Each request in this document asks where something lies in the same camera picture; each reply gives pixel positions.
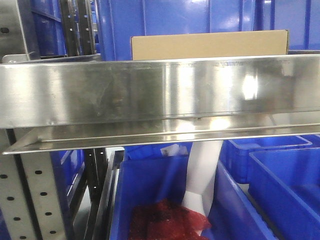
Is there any brown cardboard box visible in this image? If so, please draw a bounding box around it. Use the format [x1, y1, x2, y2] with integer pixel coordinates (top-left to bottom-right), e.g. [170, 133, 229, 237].
[131, 29, 289, 61]

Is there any stainless steel shelf beam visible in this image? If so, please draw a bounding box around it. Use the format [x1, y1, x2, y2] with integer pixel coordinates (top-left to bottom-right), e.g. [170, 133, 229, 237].
[0, 54, 320, 155]

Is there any blue bin on shelf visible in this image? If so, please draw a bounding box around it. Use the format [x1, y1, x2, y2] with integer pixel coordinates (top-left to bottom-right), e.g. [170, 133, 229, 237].
[95, 0, 320, 61]

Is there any perforated steel shelf upright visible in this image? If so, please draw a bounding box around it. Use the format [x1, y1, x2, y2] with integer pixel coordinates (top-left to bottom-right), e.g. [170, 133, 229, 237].
[0, 0, 75, 240]

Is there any blue bin with red cloth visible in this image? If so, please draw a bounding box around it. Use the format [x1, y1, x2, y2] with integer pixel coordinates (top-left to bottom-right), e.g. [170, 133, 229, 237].
[109, 148, 276, 240]

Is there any red mesh cloth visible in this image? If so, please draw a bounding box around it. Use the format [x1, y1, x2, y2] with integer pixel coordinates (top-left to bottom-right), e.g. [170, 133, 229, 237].
[128, 198, 212, 240]

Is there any black perforated rack upright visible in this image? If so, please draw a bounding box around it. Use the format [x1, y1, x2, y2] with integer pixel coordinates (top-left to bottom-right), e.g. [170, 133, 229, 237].
[58, 0, 96, 57]

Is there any blue bin lower right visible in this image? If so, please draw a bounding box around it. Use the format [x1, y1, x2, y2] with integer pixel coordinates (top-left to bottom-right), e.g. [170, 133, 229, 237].
[248, 148, 320, 240]

